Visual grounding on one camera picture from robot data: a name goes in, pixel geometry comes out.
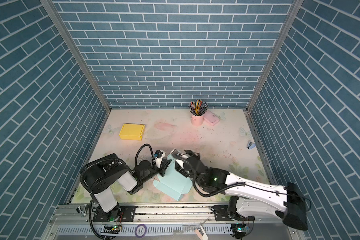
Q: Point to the white pink clip tool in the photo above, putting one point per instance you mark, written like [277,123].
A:
[201,233]

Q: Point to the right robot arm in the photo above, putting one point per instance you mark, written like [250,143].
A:
[248,199]

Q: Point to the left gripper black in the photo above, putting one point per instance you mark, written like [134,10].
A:
[162,169]

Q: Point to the pink flat paper box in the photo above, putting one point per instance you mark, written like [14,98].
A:
[210,118]

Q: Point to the pink metal pencil cup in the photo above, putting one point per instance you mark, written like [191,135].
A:
[197,120]

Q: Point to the aluminium corner post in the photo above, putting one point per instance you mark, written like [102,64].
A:
[293,11]
[63,31]

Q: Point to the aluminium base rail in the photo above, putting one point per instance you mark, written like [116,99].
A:
[164,221]

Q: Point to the light blue paper box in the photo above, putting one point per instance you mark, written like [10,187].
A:
[173,184]

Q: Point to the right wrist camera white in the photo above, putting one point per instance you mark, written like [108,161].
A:
[179,156]

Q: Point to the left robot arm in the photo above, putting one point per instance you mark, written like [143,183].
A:
[98,176]

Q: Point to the aluminium corner post right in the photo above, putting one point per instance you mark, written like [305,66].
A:
[293,11]

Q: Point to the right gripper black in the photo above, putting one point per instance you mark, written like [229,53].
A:
[181,168]

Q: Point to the coloured pencils bundle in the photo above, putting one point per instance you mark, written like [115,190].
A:
[198,107]

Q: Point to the aluminium corner post left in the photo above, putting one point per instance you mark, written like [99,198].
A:
[63,31]

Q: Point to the yellow paper box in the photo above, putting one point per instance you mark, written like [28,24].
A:
[132,132]

